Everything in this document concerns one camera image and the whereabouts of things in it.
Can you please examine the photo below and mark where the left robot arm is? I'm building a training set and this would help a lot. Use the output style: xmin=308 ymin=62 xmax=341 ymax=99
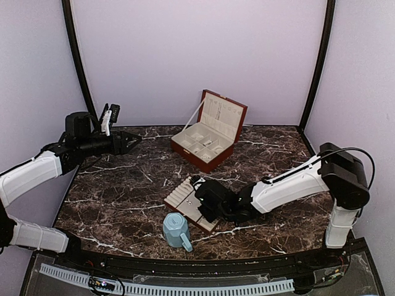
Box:
xmin=1 ymin=104 xmax=142 ymax=269

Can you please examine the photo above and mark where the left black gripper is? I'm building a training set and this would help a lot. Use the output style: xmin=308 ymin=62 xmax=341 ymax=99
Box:
xmin=78 ymin=129 xmax=141 ymax=158

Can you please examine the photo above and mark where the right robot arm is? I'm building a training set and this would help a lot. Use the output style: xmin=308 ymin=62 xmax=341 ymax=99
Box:
xmin=189 ymin=142 xmax=373 ymax=268

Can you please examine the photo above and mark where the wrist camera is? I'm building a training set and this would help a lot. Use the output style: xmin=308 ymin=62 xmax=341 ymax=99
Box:
xmin=189 ymin=175 xmax=205 ymax=191
xmin=99 ymin=104 xmax=120 ymax=136

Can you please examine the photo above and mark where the red jewelry tray insert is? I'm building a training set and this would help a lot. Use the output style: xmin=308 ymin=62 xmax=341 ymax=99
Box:
xmin=164 ymin=176 xmax=220 ymax=233

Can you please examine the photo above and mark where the right black frame post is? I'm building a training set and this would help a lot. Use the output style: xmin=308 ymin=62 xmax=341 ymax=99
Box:
xmin=298 ymin=0 xmax=336 ymax=134

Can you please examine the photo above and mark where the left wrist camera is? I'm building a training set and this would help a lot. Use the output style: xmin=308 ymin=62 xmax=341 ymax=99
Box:
xmin=99 ymin=104 xmax=120 ymax=136

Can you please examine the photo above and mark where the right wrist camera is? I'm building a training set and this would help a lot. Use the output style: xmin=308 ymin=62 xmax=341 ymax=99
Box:
xmin=189 ymin=175 xmax=205 ymax=191

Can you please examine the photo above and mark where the white slotted cable duct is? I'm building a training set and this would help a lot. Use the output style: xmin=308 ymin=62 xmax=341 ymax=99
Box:
xmin=39 ymin=263 xmax=294 ymax=295

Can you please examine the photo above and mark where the red wooden jewelry box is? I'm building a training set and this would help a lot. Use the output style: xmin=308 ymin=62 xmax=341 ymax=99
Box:
xmin=170 ymin=89 xmax=247 ymax=173

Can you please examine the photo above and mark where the left black frame post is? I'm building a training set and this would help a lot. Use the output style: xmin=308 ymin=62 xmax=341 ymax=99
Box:
xmin=61 ymin=0 xmax=97 ymax=118

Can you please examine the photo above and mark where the light blue mug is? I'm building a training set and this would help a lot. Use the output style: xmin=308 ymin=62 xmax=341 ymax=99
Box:
xmin=163 ymin=213 xmax=193 ymax=252

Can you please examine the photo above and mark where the black frame post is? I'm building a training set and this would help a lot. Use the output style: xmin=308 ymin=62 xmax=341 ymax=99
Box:
xmin=298 ymin=0 xmax=336 ymax=134
xmin=61 ymin=0 xmax=97 ymax=118

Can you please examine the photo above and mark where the black front rail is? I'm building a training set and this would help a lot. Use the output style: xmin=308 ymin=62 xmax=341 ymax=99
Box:
xmin=55 ymin=245 xmax=351 ymax=279

